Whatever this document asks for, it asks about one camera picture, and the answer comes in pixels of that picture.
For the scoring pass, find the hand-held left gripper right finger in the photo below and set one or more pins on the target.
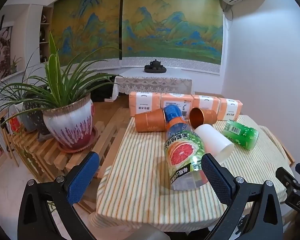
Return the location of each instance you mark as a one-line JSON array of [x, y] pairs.
[[216, 180]]

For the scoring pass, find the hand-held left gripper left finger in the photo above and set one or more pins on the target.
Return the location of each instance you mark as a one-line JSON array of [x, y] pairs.
[[81, 180]]

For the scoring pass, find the white cup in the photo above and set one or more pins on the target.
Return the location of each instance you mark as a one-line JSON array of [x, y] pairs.
[[212, 140]]

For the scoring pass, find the copper-coloured cup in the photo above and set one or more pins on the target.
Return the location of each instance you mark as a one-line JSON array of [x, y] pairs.
[[205, 118]]

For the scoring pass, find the orange paper cup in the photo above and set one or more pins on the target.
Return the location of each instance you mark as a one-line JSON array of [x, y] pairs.
[[150, 122]]

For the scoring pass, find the wooden table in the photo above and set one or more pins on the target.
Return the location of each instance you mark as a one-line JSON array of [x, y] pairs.
[[280, 145]]

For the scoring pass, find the grapefruit drink bottle blue cap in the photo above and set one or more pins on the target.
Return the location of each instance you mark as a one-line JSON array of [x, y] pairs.
[[183, 152]]

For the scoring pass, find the wooden slatted plant rack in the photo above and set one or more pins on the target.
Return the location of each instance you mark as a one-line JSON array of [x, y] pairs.
[[42, 155]]

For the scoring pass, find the green drink bottle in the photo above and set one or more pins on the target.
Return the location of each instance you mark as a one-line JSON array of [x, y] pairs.
[[241, 135]]

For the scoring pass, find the spider plant in purple-white pot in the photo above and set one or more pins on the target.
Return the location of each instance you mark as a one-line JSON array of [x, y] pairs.
[[70, 122]]

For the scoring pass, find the striped tablecloth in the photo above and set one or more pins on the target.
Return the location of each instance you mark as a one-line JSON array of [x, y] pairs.
[[140, 180]]

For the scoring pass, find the orange tissue pack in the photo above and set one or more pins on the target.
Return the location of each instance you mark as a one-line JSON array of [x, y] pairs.
[[176, 102], [145, 102], [206, 103], [230, 110]]

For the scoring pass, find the plant in dark speckled pot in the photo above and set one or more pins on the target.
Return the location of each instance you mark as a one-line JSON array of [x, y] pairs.
[[36, 110]]

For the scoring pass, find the table with lace cloth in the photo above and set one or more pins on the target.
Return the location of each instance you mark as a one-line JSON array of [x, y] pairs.
[[152, 82]]

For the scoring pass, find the black tea tray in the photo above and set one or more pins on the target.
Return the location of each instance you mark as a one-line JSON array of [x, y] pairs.
[[155, 69]]

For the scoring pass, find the black teapot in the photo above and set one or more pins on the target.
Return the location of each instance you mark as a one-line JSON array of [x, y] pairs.
[[155, 62]]

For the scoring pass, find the small green potted plant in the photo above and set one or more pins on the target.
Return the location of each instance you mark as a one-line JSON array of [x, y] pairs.
[[15, 65]]

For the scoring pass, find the narrow landscape painting scroll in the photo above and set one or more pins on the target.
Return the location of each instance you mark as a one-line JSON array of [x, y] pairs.
[[90, 25]]

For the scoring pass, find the wide landscape painting scroll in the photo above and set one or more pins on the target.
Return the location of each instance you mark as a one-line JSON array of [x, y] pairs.
[[172, 22]]

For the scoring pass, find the wooden wall shelf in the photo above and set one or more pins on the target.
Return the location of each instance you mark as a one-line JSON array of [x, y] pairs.
[[45, 35]]

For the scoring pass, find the ink tree wall painting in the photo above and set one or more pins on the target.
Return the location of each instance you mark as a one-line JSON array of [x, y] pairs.
[[0, 52]]

